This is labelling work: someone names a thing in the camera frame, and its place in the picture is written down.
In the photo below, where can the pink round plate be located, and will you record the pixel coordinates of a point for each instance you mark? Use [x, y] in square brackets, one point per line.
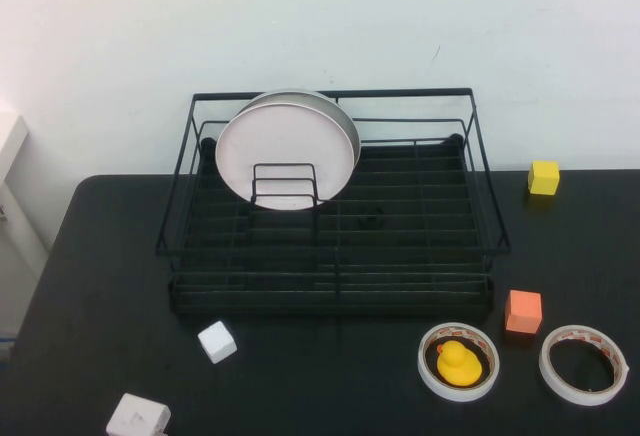
[285, 141]

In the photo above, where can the grey round plate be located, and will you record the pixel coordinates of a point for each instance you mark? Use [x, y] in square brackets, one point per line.
[320, 98]

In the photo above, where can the black plastic drip tray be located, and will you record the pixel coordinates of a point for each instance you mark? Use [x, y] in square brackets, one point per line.
[400, 197]

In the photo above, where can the white cube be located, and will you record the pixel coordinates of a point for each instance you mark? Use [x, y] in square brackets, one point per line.
[216, 342]

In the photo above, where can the white tape roll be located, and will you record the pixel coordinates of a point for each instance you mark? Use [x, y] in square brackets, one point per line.
[425, 373]
[547, 373]

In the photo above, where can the yellow rubber duck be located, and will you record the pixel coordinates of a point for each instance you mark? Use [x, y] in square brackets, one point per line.
[457, 366]

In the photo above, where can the yellow cube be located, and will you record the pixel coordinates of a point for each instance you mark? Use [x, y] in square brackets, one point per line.
[545, 178]

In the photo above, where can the orange cube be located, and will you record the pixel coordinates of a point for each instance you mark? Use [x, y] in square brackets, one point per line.
[524, 312]

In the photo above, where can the white power adapter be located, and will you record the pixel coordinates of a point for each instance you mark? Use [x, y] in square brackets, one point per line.
[135, 416]

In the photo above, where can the white cabinet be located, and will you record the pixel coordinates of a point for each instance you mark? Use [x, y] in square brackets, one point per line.
[15, 196]

